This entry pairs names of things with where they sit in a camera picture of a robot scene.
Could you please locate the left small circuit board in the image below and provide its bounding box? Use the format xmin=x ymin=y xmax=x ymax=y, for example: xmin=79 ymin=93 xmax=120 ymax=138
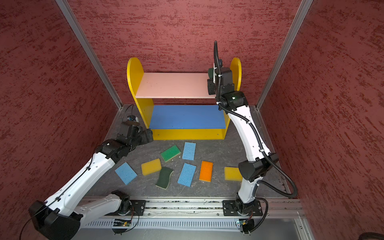
xmin=113 ymin=219 xmax=132 ymax=228

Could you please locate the light blue sponge middle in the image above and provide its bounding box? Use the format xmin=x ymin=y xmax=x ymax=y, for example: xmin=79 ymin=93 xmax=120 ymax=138
xmin=178 ymin=163 xmax=196 ymax=187

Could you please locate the yellow sponge left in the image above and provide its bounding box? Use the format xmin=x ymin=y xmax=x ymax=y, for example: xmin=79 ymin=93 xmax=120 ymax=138
xmin=141 ymin=159 xmax=162 ymax=176

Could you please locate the light blue sponge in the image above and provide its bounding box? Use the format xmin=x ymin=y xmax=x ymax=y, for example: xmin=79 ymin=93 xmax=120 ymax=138
xmin=182 ymin=142 xmax=196 ymax=161
xmin=178 ymin=163 xmax=196 ymax=187
xmin=115 ymin=163 xmax=138 ymax=185

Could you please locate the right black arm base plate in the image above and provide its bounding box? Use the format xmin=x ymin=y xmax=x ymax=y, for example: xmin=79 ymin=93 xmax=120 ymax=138
xmin=222 ymin=200 xmax=263 ymax=217

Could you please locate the orange sponge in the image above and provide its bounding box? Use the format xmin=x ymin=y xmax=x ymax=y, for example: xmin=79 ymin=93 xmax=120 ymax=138
xmin=199 ymin=161 xmax=214 ymax=182

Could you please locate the blue lower shelf board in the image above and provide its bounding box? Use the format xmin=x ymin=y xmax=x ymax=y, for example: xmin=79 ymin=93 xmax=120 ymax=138
xmin=150 ymin=105 xmax=226 ymax=130

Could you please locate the yellow sponge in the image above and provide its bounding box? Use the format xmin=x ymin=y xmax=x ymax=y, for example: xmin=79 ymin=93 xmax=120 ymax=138
xmin=224 ymin=167 xmax=243 ymax=182
xmin=141 ymin=159 xmax=162 ymax=176

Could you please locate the light blue sponge left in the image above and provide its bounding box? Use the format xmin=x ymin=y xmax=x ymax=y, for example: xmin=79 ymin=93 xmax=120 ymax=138
xmin=115 ymin=163 xmax=138 ymax=185

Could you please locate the dark green wavy sponge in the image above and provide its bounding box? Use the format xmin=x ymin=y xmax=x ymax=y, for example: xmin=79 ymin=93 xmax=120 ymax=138
xmin=208 ymin=68 xmax=214 ymax=79
xmin=156 ymin=167 xmax=174 ymax=190

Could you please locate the black corrugated cable conduit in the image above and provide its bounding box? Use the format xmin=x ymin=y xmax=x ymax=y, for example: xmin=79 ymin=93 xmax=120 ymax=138
xmin=213 ymin=40 xmax=298 ymax=199

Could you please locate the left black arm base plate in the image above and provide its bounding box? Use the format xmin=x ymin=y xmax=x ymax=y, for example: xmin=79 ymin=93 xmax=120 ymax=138
xmin=117 ymin=199 xmax=147 ymax=216

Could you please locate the small circuit board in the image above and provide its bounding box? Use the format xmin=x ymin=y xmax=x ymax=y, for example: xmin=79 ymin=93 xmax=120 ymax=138
xmin=113 ymin=219 xmax=132 ymax=228
xmin=237 ymin=220 xmax=255 ymax=229

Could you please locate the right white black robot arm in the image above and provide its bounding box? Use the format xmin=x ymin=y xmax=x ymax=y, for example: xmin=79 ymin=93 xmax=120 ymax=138
xmin=207 ymin=58 xmax=277 ymax=216

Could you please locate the right small circuit board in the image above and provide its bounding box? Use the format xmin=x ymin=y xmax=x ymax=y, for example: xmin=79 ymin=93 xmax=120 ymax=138
xmin=237 ymin=220 xmax=255 ymax=229

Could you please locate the aluminium mounting rail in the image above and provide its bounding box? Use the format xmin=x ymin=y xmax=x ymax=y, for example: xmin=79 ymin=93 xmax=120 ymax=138
xmin=77 ymin=197 xmax=305 ymax=218

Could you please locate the aluminium corner profile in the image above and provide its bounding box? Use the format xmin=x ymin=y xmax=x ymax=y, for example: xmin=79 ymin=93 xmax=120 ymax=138
xmin=56 ymin=0 xmax=124 ymax=109
xmin=256 ymin=0 xmax=313 ymax=112

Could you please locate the light blue sponge upper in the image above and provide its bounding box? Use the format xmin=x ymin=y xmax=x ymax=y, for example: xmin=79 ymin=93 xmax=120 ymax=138
xmin=182 ymin=142 xmax=196 ymax=161

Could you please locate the right aluminium corner profile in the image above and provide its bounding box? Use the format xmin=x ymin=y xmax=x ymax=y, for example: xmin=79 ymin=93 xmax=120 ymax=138
xmin=256 ymin=0 xmax=313 ymax=112

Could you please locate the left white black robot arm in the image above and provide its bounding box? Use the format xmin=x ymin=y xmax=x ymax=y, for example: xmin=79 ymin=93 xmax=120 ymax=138
xmin=29 ymin=116 xmax=154 ymax=240

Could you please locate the bright green rectangular sponge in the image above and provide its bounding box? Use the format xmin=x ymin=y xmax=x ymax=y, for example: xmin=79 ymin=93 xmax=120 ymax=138
xmin=161 ymin=145 xmax=181 ymax=162

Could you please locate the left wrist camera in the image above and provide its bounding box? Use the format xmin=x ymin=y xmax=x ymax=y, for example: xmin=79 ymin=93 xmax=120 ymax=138
xmin=124 ymin=115 xmax=140 ymax=126

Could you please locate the pink upper shelf board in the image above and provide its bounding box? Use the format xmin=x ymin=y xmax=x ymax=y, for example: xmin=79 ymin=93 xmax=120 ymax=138
xmin=136 ymin=73 xmax=214 ymax=99

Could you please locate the yellow wooden shelf unit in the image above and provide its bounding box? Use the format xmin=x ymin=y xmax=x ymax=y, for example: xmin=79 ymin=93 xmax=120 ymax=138
xmin=127 ymin=58 xmax=231 ymax=141

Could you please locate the left aluminium corner profile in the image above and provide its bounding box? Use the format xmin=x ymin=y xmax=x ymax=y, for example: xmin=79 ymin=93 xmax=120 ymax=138
xmin=56 ymin=0 xmax=124 ymax=109

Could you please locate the yellow sponge right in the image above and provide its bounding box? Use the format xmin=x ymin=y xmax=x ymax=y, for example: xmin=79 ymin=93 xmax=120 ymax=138
xmin=224 ymin=167 xmax=243 ymax=182

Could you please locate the white slotted cable duct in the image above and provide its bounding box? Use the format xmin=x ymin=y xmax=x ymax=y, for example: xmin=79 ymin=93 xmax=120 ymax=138
xmin=84 ymin=218 xmax=239 ymax=232

